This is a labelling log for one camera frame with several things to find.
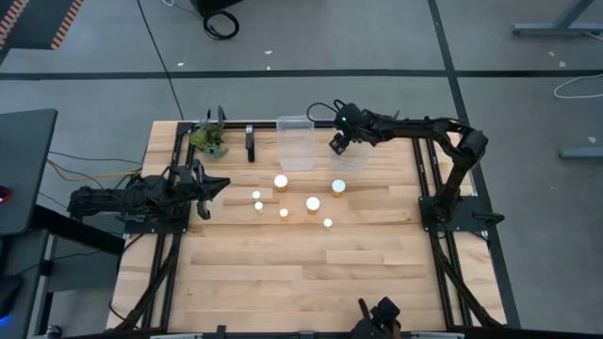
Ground black device with light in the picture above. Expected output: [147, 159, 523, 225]
[0, 274, 24, 327]

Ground coiled black floor cable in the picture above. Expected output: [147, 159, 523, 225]
[202, 8, 240, 41]

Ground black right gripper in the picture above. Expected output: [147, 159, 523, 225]
[328, 125, 362, 155]

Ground black desk crossbar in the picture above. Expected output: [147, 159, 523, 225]
[28, 202, 126, 256]

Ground thin black floor cable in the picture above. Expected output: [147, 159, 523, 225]
[136, 0, 186, 121]

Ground black desk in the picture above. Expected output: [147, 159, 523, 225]
[0, 108, 58, 236]

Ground black jointed device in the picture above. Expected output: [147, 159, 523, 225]
[349, 296, 402, 339]

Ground black equipment base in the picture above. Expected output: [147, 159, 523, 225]
[190, 0, 246, 15]

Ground black mat orange striped edges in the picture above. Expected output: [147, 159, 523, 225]
[0, 0, 85, 51]

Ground yellow cable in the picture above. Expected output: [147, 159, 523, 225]
[45, 158, 143, 184]

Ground white floor cable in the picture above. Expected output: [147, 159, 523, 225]
[553, 73, 603, 100]

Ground grey table leg frame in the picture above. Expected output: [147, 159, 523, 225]
[512, 0, 603, 38]

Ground grey floor bar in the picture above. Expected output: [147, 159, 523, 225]
[559, 146, 603, 160]

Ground clear plastic bin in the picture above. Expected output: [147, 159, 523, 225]
[331, 131, 377, 171]
[276, 114, 318, 171]

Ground black aluminium table frame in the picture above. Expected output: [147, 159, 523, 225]
[110, 120, 510, 339]

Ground black clamp bracket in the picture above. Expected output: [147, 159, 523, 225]
[245, 124, 256, 164]

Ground artificial green succulent plant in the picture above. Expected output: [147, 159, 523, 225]
[189, 118, 231, 162]

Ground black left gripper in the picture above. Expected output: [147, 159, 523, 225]
[177, 158, 231, 221]

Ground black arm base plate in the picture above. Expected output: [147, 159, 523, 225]
[122, 217, 190, 235]
[418, 194, 506, 233]

